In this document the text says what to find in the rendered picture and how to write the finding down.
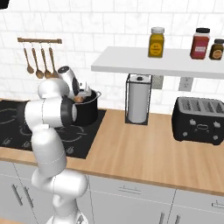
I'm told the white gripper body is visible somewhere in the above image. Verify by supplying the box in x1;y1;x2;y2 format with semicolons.
76;87;94;98

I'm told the brown onion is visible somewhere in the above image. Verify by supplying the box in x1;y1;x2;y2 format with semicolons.
73;94;86;103

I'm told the black cooking pot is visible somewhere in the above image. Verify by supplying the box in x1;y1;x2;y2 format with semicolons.
70;89;102;127

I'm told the wooden hanging spoon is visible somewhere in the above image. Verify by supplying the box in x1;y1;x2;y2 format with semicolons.
31;43;45;80
23;43;36;74
47;43;60;80
39;43;53;80

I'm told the black hob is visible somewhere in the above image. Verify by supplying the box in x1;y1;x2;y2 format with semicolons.
0;99;108;160

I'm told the white paper towel roll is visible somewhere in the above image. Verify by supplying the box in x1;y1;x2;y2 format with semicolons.
128;74;151;124

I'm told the yellow spice jar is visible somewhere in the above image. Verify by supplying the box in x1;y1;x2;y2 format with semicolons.
147;26;166;59

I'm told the grey drawer front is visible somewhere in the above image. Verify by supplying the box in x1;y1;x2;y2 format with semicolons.
87;173;178;206
171;188;224;216

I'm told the black toaster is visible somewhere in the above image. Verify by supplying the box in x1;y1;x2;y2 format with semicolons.
171;96;224;146

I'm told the grey cupboard door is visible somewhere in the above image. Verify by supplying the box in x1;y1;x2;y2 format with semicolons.
0;160;39;224
167;203;224;224
13;162;64;224
88;190;173;224

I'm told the black extractor hood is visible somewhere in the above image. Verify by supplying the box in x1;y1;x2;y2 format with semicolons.
0;0;11;11

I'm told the red spice jar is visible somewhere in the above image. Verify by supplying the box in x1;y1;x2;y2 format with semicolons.
189;27;212;60

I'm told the small brown jar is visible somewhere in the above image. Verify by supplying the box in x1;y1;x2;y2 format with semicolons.
208;38;224;61

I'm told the black wire towel holder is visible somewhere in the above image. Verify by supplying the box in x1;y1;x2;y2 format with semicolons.
124;73;153;127

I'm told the wooden tool rail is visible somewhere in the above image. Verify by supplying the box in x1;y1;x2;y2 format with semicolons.
17;37;63;45

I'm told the grey wall socket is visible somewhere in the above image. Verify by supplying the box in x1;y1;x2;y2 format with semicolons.
150;74;165;90

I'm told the white wall shelf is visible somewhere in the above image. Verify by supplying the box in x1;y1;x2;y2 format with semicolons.
90;45;224;81

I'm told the metal drawer handle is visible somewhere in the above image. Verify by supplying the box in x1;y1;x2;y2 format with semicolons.
211;200;224;210
118;185;143;195

